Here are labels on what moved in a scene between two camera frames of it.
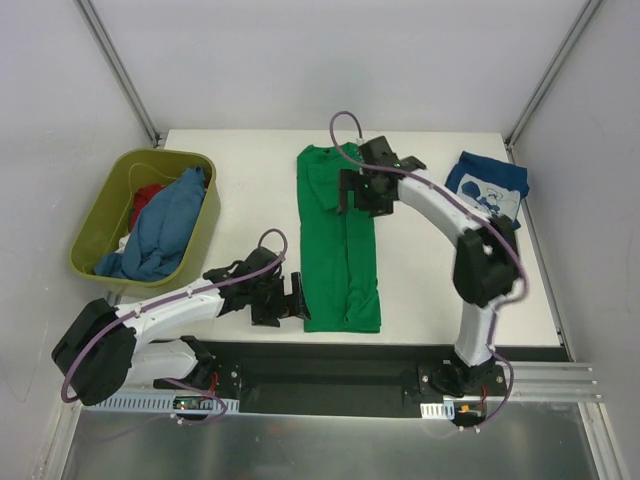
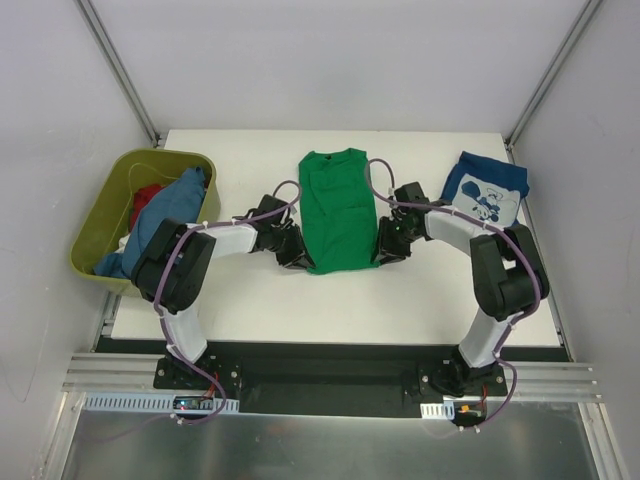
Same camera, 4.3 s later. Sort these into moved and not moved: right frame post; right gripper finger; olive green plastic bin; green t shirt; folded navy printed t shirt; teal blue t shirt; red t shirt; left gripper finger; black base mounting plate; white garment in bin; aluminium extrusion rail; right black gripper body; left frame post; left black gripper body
Moved: left gripper finger; right gripper finger; left black gripper body; right black gripper body; green t shirt
Not moved: olive green plastic bin; black base mounting plate; aluminium extrusion rail; left frame post; teal blue t shirt; right frame post; white garment in bin; folded navy printed t shirt; red t shirt
